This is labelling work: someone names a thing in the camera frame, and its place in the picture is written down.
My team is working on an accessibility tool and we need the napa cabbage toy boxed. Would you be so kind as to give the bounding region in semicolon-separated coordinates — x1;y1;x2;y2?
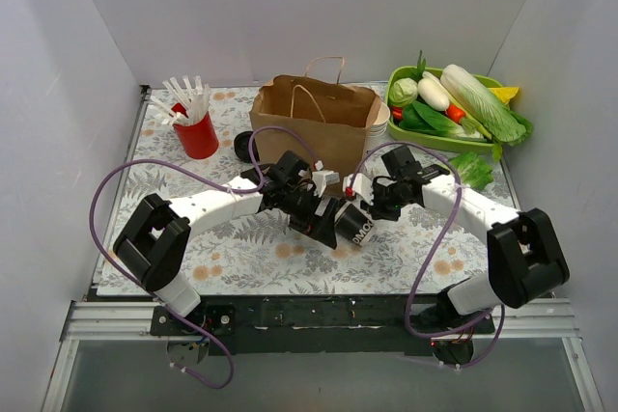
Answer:
440;65;534;146

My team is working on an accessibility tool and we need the black plastic cup lids stack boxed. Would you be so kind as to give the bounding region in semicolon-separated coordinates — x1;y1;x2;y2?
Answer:
234;131;259;163

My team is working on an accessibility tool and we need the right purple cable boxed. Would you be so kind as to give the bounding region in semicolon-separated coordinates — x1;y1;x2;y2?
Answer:
345;140;506;371

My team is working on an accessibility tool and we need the white wrapped straws bundle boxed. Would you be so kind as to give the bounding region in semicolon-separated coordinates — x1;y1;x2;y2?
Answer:
151;75;211;126

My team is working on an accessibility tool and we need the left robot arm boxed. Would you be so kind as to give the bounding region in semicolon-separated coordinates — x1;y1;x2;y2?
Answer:
113;151;340;335

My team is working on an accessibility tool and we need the purple cable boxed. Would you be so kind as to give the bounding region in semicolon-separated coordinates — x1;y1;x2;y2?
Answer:
88;125;323;390
345;140;506;371

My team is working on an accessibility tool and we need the green bok choy toy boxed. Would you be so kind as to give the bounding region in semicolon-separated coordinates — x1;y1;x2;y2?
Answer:
399;100;467;139

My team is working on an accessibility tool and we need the white radish toy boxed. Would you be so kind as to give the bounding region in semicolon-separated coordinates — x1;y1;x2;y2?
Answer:
418;71;450;112

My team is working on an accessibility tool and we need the brown paper bag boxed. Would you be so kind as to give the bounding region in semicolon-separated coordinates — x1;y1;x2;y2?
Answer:
249;74;381;177

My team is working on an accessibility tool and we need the white paper cup stack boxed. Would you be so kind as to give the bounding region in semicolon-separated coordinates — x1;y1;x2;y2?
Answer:
369;102;390;137

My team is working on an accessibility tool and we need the small bok choy toy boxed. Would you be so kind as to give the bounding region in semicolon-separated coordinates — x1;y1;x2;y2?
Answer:
449;152;493;191

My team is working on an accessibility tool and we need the green vegetable tray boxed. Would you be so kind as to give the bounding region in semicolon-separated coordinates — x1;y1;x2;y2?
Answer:
384;66;494;154

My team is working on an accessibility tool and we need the aluminium frame rail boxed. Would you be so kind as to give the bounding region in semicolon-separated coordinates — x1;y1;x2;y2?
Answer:
59;298;604;411

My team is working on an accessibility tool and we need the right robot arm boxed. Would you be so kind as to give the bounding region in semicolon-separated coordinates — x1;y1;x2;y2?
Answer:
344;142;570;337

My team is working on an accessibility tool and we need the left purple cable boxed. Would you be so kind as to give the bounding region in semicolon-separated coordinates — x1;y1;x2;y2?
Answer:
88;125;323;390

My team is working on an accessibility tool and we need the red plastic straw cup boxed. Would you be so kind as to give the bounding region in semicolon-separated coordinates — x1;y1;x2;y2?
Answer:
173;113;219;159

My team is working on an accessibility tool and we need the round green cabbage toy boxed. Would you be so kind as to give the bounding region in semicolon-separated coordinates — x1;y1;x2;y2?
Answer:
388;78;418;107

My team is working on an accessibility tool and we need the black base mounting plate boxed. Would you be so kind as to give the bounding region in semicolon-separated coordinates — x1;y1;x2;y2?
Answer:
149;295;498;358

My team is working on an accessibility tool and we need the orange carrot toy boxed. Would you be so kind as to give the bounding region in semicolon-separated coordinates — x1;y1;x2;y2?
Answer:
445;103;466;124

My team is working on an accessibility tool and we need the black takeout coffee cup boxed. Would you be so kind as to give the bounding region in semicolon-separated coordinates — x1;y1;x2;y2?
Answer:
334;203;375;247

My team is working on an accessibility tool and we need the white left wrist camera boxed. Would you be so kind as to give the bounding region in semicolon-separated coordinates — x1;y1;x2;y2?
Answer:
311;160;342;198

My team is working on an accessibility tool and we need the yellow pepper toy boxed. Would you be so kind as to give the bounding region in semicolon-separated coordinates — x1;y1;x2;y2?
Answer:
490;87;520;106

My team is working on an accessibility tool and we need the floral patterned table mat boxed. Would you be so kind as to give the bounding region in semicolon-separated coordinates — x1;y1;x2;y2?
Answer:
105;87;487;295

